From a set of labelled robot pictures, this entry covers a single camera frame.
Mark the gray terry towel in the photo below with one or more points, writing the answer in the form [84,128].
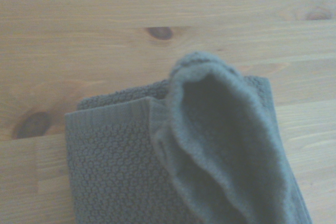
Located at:
[126,169]

